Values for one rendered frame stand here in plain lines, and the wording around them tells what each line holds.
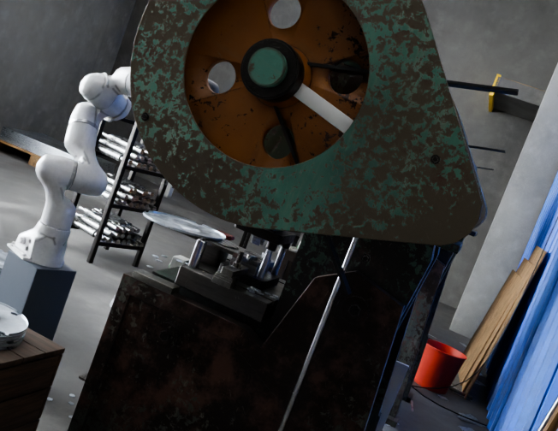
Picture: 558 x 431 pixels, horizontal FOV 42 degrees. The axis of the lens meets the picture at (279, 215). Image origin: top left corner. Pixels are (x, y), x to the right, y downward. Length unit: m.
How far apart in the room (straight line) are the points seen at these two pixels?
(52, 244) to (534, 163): 5.34
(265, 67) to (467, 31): 7.36
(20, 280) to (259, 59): 1.31
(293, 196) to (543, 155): 5.53
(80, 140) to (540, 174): 5.25
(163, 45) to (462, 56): 7.23
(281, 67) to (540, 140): 5.58
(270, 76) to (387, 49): 0.30
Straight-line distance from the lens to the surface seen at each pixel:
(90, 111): 2.81
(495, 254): 7.25
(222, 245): 2.38
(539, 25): 9.16
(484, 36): 9.12
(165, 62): 2.04
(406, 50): 1.87
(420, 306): 3.83
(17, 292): 2.76
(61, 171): 2.68
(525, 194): 7.25
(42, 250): 2.74
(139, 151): 4.72
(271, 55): 1.87
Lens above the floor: 1.18
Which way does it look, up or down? 6 degrees down
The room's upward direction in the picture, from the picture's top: 21 degrees clockwise
